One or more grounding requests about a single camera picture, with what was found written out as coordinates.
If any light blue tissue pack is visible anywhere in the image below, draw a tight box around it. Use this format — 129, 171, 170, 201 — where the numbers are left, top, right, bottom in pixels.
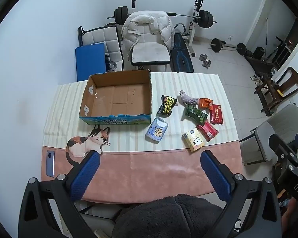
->
145, 117, 169, 143

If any person's right forearm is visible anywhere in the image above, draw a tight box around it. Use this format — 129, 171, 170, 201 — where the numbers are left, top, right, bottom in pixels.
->
281, 198, 298, 238

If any blue smartphone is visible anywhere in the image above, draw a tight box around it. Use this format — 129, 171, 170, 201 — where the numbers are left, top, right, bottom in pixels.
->
46, 150, 56, 178

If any red wipes packet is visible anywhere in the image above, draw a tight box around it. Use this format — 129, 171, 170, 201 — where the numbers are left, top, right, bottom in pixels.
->
196, 120, 219, 142

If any green wipes pack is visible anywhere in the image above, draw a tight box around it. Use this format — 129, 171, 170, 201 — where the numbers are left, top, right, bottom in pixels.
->
182, 104, 208, 126

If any white puffer jacket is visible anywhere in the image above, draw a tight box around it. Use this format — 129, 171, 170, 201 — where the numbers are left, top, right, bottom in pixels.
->
121, 10, 175, 52

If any short barbell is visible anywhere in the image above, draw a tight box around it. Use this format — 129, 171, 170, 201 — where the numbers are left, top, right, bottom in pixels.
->
209, 38, 247, 55

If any striped pink tablecloth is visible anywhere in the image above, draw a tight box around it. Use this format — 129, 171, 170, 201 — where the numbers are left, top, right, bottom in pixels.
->
41, 72, 244, 204

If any person's dark fleece clothing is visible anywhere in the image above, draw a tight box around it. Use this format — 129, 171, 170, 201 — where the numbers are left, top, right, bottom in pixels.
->
112, 195, 224, 238

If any yellow tissue pack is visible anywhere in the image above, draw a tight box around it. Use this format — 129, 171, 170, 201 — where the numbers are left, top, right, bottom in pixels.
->
182, 128, 205, 152

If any orange snack packet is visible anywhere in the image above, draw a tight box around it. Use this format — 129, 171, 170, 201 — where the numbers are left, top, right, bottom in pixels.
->
198, 98, 214, 111

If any white padded chair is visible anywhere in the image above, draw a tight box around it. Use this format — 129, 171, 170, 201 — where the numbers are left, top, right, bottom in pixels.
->
122, 11, 174, 73

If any grey folding chair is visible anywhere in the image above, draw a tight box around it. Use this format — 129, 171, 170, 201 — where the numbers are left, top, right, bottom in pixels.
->
240, 103, 298, 165

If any white quilted chair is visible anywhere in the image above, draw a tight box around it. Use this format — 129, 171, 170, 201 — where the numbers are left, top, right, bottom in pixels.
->
82, 25, 125, 71

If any cardboard box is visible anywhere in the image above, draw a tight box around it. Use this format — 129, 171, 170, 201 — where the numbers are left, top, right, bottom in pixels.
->
79, 69, 153, 126

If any blue foam mat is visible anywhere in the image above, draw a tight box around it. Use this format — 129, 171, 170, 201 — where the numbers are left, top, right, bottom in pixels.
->
75, 43, 107, 82

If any white bench press rack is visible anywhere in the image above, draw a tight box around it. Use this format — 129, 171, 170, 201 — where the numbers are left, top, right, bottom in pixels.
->
129, 0, 204, 58

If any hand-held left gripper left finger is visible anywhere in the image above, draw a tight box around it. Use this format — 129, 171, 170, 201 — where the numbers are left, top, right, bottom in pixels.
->
18, 150, 101, 238

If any dark exercise machine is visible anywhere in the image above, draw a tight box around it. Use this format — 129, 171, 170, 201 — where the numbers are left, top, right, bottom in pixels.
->
245, 36, 296, 76

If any dark wooden chair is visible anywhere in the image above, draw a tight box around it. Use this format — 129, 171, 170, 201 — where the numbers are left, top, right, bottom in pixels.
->
253, 66, 298, 116

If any black snack packet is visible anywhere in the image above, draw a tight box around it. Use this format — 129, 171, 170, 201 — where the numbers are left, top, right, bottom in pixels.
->
157, 95, 177, 117

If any dark red tissue pack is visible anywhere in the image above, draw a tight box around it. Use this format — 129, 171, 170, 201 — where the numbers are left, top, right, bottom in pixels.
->
209, 104, 224, 125

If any black weight bench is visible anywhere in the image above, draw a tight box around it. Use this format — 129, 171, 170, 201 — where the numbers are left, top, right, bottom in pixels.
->
169, 32, 194, 73

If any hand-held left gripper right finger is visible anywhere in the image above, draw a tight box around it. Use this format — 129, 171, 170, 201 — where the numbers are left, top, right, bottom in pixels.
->
200, 150, 282, 238

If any barbell with black plates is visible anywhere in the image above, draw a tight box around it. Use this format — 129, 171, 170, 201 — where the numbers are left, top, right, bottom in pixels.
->
107, 6, 217, 29

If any black metal stand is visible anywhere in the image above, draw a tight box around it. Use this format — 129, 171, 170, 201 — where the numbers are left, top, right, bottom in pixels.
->
77, 26, 87, 47

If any thin metal bar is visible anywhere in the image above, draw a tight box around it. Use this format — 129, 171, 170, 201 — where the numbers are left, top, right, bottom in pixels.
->
264, 17, 268, 55

